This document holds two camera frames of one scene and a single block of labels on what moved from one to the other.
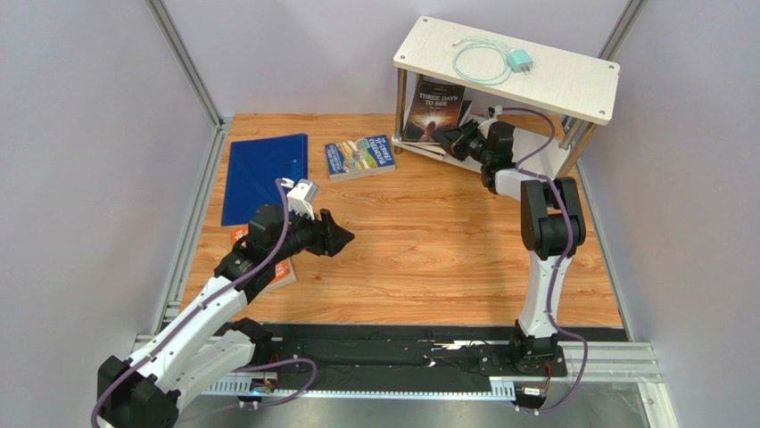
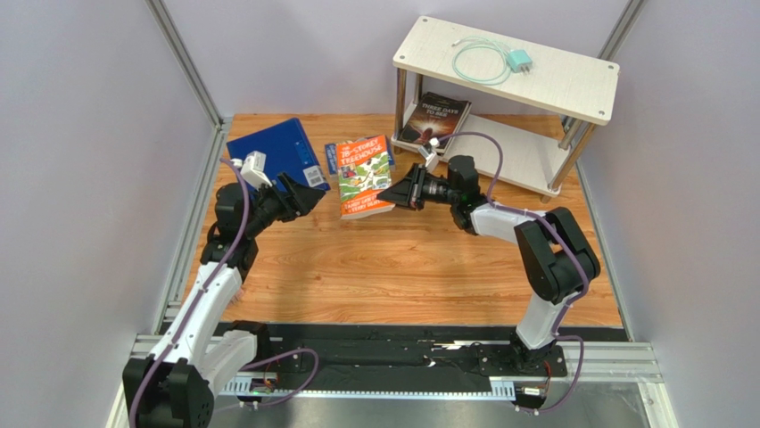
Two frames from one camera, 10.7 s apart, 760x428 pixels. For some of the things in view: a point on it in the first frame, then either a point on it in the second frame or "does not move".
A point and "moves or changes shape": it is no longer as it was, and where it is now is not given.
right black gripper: [460, 142] -> [419, 189]
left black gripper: [328, 238] -> [300, 199]
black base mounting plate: [395, 358] does not move
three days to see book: [435, 107] moves or changes shape
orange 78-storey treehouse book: [282, 274] -> [364, 174]
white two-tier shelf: [565, 83] does not move
